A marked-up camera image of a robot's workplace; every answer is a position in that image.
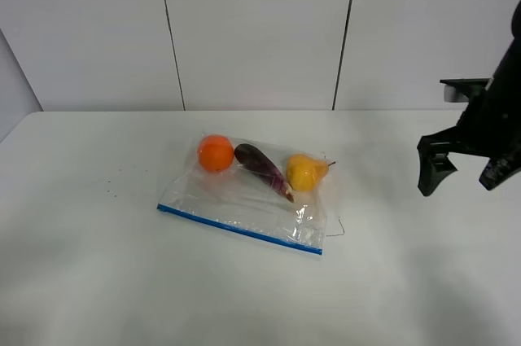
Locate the yellow pear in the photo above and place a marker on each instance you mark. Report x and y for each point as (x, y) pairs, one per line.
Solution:
(304, 173)

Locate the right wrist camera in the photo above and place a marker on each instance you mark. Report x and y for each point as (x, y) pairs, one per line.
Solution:
(462, 90)

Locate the orange fruit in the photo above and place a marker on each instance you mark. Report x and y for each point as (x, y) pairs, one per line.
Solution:
(215, 153)

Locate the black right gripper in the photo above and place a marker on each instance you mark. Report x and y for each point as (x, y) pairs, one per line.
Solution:
(490, 126)

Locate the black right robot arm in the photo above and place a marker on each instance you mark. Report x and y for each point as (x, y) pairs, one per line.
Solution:
(516, 24)

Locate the clear zip bag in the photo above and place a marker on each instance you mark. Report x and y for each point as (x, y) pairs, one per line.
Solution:
(238, 201)

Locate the purple eggplant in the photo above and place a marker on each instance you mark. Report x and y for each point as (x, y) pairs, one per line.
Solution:
(258, 164)

